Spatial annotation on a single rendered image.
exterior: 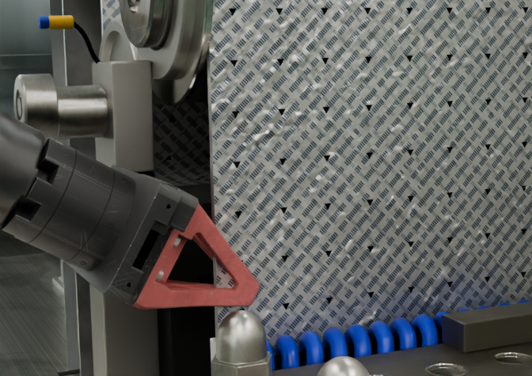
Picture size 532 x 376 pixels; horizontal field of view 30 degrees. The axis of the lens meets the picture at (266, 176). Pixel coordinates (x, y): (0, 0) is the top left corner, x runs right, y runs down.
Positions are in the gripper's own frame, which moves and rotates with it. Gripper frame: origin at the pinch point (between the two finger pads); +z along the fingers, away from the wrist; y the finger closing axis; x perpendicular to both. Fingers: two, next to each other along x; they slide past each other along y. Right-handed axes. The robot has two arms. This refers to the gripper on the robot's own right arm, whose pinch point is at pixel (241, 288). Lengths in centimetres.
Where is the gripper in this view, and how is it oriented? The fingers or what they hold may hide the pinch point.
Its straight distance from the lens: 59.5
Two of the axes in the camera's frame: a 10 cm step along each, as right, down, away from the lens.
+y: 4.0, 1.0, -9.1
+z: 8.0, 4.4, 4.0
